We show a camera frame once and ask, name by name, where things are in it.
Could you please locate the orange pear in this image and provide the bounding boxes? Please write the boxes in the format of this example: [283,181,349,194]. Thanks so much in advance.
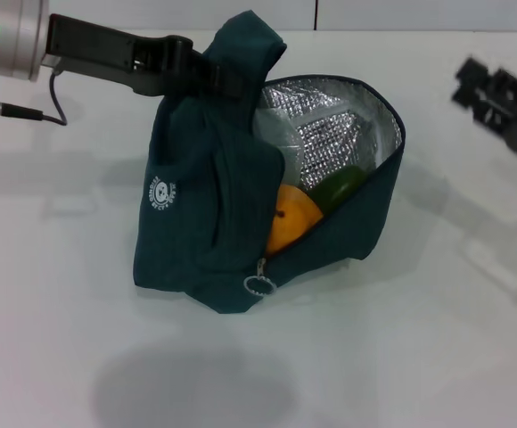
[265,185,324,256]

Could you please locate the dark teal insulated lunch bag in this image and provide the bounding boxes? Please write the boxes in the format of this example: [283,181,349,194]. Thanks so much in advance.
[133,12,407,316]

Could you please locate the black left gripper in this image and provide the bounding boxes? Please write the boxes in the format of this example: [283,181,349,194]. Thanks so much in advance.
[44,13,259,100]

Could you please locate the silver zipper pull ring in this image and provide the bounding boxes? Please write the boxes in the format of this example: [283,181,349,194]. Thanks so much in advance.
[242,258,276,298]

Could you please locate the clear lunch box blue lid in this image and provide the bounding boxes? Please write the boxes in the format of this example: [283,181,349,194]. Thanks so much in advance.
[252,109,307,170]

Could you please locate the left arm cable with plug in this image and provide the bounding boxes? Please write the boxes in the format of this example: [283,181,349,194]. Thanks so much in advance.
[0,66,69,127]

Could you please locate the green cucumber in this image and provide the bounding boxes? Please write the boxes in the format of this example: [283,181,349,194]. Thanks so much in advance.
[309,165,369,214]

